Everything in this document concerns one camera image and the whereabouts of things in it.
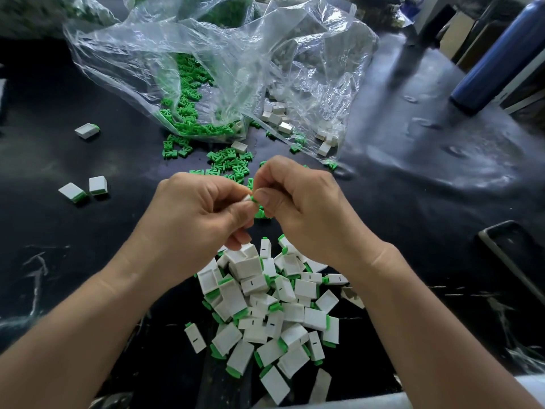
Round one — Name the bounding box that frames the person's right hand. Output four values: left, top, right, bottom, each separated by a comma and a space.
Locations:
252, 156, 388, 276

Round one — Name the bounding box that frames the person's left hand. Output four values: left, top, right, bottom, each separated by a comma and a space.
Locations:
132, 173, 258, 290

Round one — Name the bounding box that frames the pile of assembled white-green pieces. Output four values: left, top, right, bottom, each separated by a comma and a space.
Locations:
196, 234, 350, 406

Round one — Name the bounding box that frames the pile of green clips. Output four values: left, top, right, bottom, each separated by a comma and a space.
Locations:
157, 53, 340, 220

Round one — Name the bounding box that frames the person's left forearm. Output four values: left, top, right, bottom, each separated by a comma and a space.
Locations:
0, 258, 182, 409

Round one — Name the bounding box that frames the person's right forearm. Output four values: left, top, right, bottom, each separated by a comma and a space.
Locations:
351, 249, 542, 409

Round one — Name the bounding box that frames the empty white shell right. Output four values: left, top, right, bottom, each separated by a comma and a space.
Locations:
341, 287, 366, 310

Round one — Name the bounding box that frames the clear plastic bag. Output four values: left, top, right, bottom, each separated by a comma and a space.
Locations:
64, 0, 380, 152

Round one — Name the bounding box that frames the black smartphone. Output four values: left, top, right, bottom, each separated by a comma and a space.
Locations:
477, 220, 545, 303

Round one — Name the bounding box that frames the plastic bag full of green pieces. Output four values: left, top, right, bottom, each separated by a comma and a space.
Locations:
126, 0, 257, 29

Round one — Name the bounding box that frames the brown cardboard box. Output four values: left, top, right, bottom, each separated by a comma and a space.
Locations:
438, 11, 478, 60

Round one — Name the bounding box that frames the blue cylinder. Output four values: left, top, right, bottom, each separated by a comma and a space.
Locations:
450, 0, 545, 114

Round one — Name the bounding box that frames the large bag of assembled pieces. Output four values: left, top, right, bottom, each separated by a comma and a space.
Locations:
0, 0, 120, 39

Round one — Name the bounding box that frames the white metal frame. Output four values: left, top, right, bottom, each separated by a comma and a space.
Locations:
414, 0, 545, 55

